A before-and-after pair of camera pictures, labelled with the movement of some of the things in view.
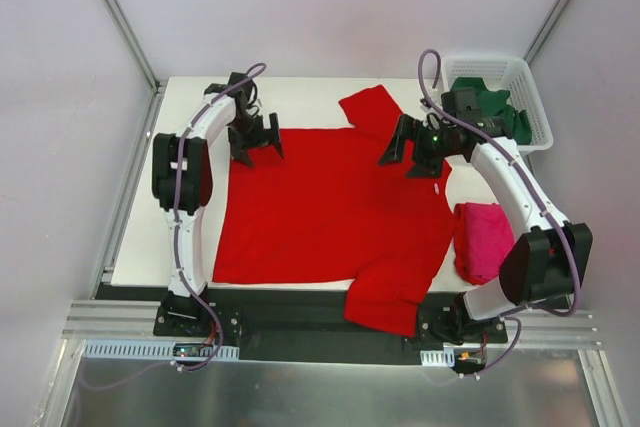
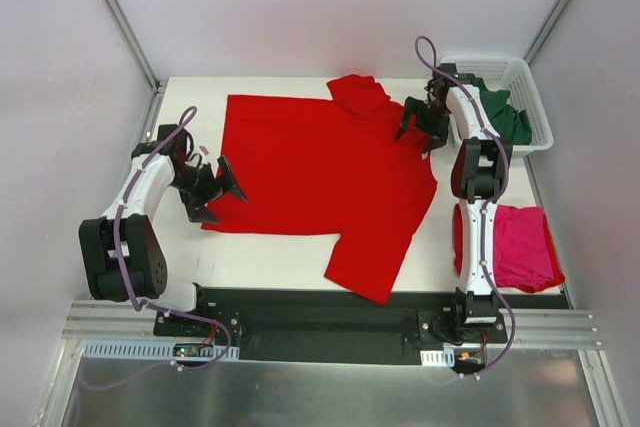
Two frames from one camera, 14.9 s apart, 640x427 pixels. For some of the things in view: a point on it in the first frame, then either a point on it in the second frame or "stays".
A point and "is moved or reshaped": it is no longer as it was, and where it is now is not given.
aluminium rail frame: [550, 372] stays
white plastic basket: [505, 73] stays
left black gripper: [254, 136] to [204, 188]
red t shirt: [329, 212] is moved or reshaped
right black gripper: [413, 145] to [427, 120]
